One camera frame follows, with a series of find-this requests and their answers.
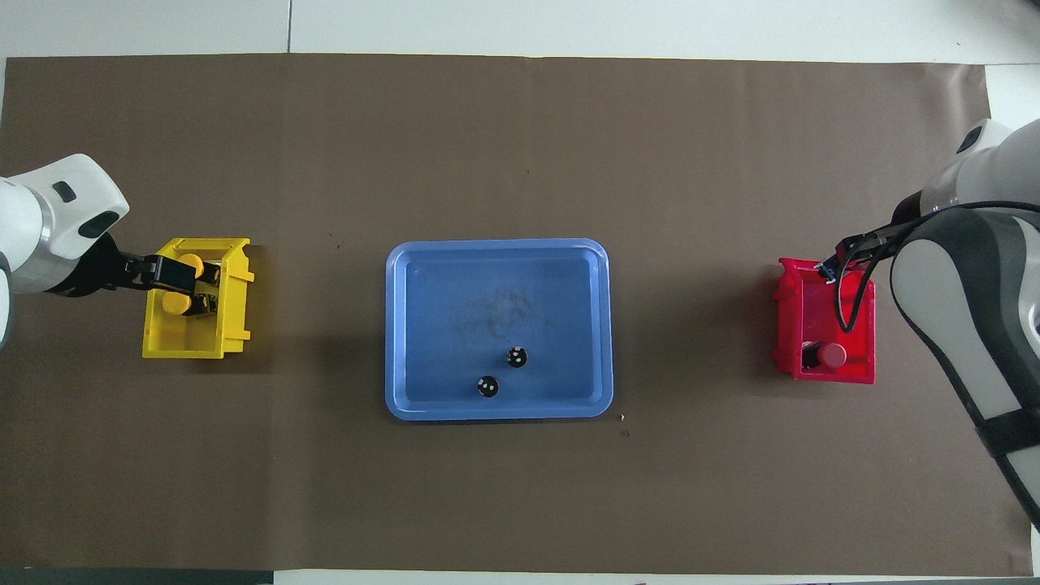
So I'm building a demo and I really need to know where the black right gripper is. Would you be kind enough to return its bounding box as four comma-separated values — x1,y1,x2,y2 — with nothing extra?
819,195,927,277

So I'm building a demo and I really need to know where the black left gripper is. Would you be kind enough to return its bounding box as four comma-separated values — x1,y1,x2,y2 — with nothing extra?
49,234,197,297

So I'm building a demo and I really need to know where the yellow push button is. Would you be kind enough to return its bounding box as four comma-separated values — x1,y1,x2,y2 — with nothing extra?
161,291,219,316
177,253,222,285

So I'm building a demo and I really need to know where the red push button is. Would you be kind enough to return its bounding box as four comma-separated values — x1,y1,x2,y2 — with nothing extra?
803,341,847,371

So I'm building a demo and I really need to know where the blue plastic tray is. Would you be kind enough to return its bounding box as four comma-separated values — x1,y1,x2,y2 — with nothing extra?
384,238,614,422

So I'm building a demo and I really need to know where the yellow plastic bin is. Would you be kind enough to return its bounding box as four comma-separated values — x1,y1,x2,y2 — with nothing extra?
142,237,255,360

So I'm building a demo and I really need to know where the red plastic bin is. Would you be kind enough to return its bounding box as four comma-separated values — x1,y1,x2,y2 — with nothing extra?
772,258,877,384

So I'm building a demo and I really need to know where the brown paper table mat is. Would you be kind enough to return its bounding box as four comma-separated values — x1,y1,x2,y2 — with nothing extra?
0,53,1033,574

